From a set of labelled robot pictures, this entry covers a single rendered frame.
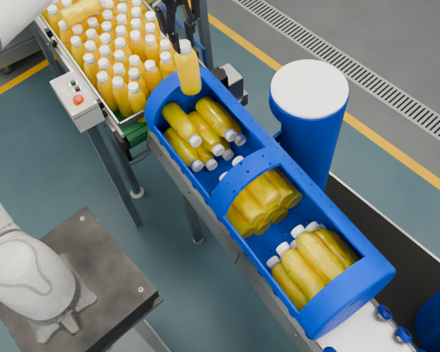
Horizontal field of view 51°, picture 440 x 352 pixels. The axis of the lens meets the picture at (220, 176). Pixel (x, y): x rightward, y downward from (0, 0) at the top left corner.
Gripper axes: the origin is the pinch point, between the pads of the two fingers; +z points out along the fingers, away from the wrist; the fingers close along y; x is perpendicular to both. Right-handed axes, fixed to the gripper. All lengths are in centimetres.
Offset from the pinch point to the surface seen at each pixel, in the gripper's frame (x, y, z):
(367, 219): -39, 67, 129
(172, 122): 1.5, -7.7, 33.1
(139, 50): 48, 3, 43
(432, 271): -77, 73, 129
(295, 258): -59, -5, 31
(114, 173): 34, -29, 88
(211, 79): 2.3, 8.8, 24.0
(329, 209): -55, 8, 23
